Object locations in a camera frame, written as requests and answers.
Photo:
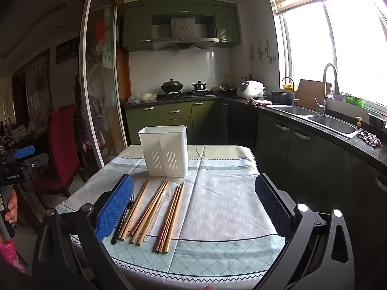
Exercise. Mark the gas stove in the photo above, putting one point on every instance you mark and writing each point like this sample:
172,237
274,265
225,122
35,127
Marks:
187,94

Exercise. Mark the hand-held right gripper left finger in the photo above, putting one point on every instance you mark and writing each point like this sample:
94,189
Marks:
115,208

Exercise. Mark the white rice cooker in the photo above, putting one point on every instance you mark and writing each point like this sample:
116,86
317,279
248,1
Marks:
249,89

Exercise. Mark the kitchen window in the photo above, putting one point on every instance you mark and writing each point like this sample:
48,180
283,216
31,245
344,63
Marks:
347,51

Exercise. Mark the green lower cabinets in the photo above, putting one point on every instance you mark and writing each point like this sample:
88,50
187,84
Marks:
172,120

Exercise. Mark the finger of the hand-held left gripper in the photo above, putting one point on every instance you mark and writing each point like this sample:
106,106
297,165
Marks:
22,152
34,162

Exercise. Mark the black cooking pot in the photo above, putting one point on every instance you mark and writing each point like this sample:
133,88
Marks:
278,97

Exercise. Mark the dark lower cabinets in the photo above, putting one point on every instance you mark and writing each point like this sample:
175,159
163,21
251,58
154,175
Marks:
302,163

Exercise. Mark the person's left hand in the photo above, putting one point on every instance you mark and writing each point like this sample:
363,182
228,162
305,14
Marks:
10,210

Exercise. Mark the green upper cabinet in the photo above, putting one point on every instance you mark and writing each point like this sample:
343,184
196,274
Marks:
137,27
227,25

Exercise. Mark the wall hooks with utensils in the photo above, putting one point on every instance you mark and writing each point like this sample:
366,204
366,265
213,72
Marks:
263,53

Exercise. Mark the red upholstered chair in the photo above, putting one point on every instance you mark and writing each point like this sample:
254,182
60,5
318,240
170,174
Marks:
62,145

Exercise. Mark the patterned pale tablecloth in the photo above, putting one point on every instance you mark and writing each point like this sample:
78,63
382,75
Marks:
217,193

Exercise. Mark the black wok with lid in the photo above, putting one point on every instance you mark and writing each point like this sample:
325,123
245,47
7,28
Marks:
171,86

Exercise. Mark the steel range hood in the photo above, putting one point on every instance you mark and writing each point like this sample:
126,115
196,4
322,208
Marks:
184,30

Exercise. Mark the white plastic utensil holder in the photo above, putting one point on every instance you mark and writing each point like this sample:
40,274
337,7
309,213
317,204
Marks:
163,145

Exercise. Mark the green plastic containers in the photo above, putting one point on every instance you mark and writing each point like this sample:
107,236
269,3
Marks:
354,100

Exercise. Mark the dark wall poster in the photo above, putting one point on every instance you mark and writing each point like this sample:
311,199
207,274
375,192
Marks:
67,50

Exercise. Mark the black plastic fork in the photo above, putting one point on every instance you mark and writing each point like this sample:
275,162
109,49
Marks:
119,226

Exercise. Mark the yellow sponge basket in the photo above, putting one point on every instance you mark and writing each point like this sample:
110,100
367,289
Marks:
288,87

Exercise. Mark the small steel faucet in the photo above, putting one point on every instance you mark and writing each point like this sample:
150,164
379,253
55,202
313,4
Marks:
292,92

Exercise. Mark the pink cloth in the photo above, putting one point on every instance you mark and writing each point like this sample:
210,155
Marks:
259,101

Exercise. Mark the white plastic bag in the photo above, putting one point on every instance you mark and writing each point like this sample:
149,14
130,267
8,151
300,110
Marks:
142,97

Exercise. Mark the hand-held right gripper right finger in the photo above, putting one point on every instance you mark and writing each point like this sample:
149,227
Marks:
272,210

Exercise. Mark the black rectangular tray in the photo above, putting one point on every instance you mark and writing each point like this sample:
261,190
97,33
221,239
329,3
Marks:
376,121

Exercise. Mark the wooden cutting board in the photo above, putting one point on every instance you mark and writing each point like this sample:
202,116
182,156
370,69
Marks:
311,93

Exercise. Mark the sliding glass door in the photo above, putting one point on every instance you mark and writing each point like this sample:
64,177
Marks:
102,96

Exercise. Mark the row of wooden chopsticks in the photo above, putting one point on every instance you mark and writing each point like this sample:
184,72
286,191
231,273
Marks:
170,217

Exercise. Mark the tall steel faucet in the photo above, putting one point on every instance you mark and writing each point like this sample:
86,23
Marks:
325,75

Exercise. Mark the stainless double sink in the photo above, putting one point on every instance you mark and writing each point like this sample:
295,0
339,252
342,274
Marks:
332,123

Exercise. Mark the clear plastic spoon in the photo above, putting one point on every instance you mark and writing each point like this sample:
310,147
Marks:
167,192

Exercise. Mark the black pot with lid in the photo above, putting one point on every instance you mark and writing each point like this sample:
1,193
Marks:
199,86

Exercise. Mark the grey crumpled rag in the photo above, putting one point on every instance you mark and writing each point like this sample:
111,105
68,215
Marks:
369,138

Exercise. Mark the small yellow tap fitting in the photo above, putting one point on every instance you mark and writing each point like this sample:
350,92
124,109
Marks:
359,121

